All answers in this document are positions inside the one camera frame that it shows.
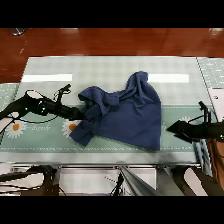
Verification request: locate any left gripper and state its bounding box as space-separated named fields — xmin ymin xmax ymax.
xmin=60 ymin=105 xmax=86 ymax=122

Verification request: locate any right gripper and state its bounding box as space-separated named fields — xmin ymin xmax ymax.
xmin=177 ymin=119 xmax=204 ymax=144

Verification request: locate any blue T-shirt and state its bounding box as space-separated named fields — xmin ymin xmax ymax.
xmin=68 ymin=70 xmax=164 ymax=152

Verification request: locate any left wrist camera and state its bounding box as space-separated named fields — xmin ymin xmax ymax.
xmin=54 ymin=83 xmax=73 ymax=105

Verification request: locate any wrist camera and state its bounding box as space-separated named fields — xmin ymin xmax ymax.
xmin=198 ymin=100 xmax=213 ymax=124
xmin=54 ymin=83 xmax=73 ymax=105

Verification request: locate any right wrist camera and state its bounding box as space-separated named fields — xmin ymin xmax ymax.
xmin=198 ymin=100 xmax=213 ymax=124

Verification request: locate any black cable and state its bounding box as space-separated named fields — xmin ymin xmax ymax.
xmin=105 ymin=171 xmax=126 ymax=197
xmin=2 ymin=113 xmax=60 ymax=126

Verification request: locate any silver frame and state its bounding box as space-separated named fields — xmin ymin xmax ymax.
xmin=0 ymin=161 xmax=224 ymax=197

